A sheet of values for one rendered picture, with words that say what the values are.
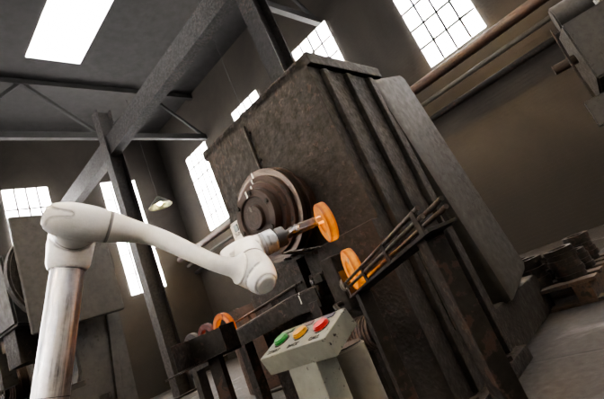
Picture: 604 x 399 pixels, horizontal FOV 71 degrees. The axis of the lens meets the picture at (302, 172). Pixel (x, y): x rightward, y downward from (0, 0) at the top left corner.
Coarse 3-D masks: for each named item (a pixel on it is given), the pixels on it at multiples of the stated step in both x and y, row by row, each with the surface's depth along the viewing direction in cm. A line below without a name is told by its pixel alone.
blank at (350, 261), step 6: (342, 252) 157; (348, 252) 155; (342, 258) 161; (348, 258) 153; (354, 258) 152; (342, 264) 164; (348, 264) 161; (354, 264) 151; (348, 270) 161; (354, 270) 151; (348, 276) 163; (354, 276) 153; (360, 282) 151
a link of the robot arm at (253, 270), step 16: (112, 224) 129; (128, 224) 132; (144, 224) 136; (112, 240) 131; (128, 240) 133; (144, 240) 135; (160, 240) 136; (176, 240) 136; (192, 256) 134; (208, 256) 134; (224, 256) 136; (240, 256) 137; (256, 256) 139; (224, 272) 134; (240, 272) 134; (256, 272) 133; (272, 272) 135; (256, 288) 133; (272, 288) 137
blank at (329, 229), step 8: (320, 208) 158; (328, 208) 158; (320, 216) 161; (328, 216) 156; (320, 224) 166; (328, 224) 155; (336, 224) 156; (328, 232) 159; (336, 232) 157; (328, 240) 163
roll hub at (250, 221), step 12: (252, 192) 205; (264, 192) 200; (240, 204) 211; (252, 204) 207; (264, 204) 201; (276, 204) 198; (240, 216) 212; (252, 216) 205; (264, 216) 201; (276, 216) 196; (240, 228) 212; (252, 228) 205; (264, 228) 202
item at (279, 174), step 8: (264, 168) 210; (248, 176) 219; (256, 176) 215; (280, 176) 203; (288, 176) 205; (288, 184) 200; (296, 184) 202; (240, 192) 224; (296, 192) 197; (304, 192) 202; (296, 200) 197; (304, 200) 199; (304, 208) 198; (304, 216) 196; (304, 232) 199; (296, 240) 199; (304, 240) 202; (296, 248) 199; (272, 256) 210; (280, 256) 206; (288, 256) 203
